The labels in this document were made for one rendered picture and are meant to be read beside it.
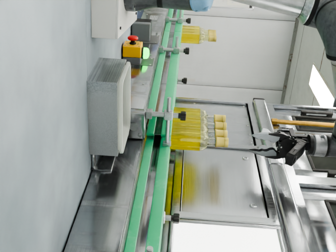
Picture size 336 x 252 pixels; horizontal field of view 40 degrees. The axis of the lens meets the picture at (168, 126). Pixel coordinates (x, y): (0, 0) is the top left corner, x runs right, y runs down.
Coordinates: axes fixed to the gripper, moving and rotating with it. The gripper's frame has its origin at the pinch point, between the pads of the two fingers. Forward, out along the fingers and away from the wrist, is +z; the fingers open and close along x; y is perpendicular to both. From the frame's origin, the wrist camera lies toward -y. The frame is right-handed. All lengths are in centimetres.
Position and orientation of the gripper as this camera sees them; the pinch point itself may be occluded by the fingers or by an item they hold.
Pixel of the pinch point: (254, 144)
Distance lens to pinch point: 160.6
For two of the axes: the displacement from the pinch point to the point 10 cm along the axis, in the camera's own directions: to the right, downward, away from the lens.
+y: 0.6, -4.9, 8.7
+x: 0.4, -8.7, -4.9
